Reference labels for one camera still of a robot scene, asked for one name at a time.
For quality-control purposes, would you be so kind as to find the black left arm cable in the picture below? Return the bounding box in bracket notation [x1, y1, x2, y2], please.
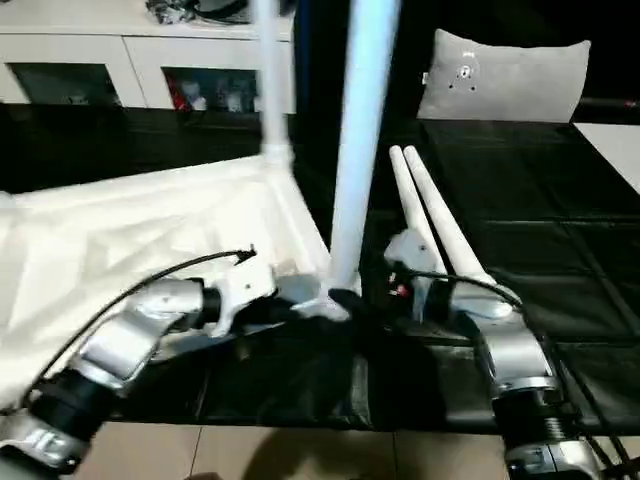
[24, 243, 260, 402]

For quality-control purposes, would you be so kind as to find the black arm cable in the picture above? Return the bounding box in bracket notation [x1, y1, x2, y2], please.
[24, 243, 260, 402]
[393, 268, 632, 472]

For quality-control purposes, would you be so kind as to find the white cabinet with glass doors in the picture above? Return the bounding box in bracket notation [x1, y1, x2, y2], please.
[0, 0, 297, 114]

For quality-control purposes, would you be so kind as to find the grey bag with black strap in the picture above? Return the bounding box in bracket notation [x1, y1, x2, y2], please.
[192, 0, 262, 22]

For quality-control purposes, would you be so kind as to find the white plastic table leg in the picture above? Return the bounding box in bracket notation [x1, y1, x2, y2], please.
[251, 0, 297, 167]
[326, 0, 405, 297]
[402, 144, 497, 287]
[388, 145, 445, 275]

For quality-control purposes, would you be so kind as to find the white plastic table top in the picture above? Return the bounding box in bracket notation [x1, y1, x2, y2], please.
[0, 148, 362, 417]

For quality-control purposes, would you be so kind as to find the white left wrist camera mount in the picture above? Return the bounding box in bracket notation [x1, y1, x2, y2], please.
[208, 258, 280, 340]

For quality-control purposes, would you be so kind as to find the grey printed pillow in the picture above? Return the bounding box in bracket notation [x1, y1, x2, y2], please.
[417, 28, 593, 124]

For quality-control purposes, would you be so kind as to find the black monitor with red logo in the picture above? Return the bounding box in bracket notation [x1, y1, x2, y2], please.
[573, 96, 640, 125]

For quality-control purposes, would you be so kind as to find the white side board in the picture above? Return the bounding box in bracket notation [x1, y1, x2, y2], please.
[571, 122, 640, 197]

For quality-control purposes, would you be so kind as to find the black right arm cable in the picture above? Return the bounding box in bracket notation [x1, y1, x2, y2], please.
[393, 268, 632, 472]

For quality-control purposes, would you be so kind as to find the black sofa with gold label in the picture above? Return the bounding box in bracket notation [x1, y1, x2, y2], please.
[292, 0, 640, 125]

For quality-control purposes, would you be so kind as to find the black plastic packet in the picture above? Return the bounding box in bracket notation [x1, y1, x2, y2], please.
[144, 0, 200, 24]

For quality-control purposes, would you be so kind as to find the black work mat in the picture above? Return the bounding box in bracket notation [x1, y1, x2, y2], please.
[0, 102, 640, 432]

